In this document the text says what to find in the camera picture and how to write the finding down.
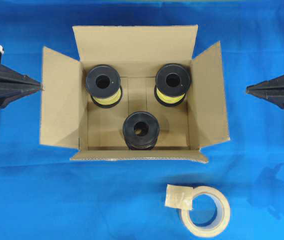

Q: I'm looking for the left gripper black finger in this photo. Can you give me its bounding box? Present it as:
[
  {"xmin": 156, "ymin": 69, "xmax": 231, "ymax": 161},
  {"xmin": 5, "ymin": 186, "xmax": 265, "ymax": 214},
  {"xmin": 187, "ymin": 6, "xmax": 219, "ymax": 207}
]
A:
[
  {"xmin": 0, "ymin": 63, "xmax": 42, "ymax": 88},
  {"xmin": 0, "ymin": 88, "xmax": 42, "ymax": 109}
]

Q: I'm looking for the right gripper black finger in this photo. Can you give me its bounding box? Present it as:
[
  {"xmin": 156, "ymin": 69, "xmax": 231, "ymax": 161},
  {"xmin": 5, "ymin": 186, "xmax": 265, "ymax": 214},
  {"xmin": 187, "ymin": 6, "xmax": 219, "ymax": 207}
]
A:
[
  {"xmin": 246, "ymin": 75, "xmax": 284, "ymax": 91},
  {"xmin": 246, "ymin": 90, "xmax": 284, "ymax": 109}
]

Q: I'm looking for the brown cardboard box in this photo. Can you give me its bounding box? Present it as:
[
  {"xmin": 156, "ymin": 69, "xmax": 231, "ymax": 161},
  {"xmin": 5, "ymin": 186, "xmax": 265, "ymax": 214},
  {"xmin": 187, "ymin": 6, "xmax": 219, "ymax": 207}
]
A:
[{"xmin": 40, "ymin": 25, "xmax": 230, "ymax": 164}]

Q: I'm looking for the beige packing tape roll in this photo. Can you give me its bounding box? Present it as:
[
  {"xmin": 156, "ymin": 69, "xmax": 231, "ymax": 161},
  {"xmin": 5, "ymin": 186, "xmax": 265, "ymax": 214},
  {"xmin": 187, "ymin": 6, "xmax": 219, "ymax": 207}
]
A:
[{"xmin": 165, "ymin": 184, "xmax": 231, "ymax": 238}]

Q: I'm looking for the black front spool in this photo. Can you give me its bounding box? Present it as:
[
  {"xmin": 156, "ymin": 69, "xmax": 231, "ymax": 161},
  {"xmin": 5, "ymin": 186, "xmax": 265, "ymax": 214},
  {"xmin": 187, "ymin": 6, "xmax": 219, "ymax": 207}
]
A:
[{"xmin": 123, "ymin": 111, "xmax": 160, "ymax": 150}]

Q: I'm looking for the left yellow wire spool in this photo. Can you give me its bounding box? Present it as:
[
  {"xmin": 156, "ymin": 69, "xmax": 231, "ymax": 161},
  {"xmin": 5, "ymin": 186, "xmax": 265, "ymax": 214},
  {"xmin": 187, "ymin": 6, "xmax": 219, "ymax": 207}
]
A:
[{"xmin": 85, "ymin": 64, "xmax": 123, "ymax": 109}]

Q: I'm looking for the yellow wire spool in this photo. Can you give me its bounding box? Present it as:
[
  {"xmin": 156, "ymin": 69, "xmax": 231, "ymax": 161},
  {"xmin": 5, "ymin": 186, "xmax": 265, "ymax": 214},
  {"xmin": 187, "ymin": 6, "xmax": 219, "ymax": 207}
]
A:
[
  {"xmin": 154, "ymin": 63, "xmax": 191, "ymax": 107},
  {"xmin": 85, "ymin": 64, "xmax": 123, "ymax": 109}
]

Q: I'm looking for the right yellow wire spool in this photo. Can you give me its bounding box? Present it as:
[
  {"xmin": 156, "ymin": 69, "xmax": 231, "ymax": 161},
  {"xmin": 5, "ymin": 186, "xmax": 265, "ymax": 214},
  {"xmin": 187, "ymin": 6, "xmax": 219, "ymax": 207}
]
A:
[{"xmin": 154, "ymin": 63, "xmax": 191, "ymax": 107}]

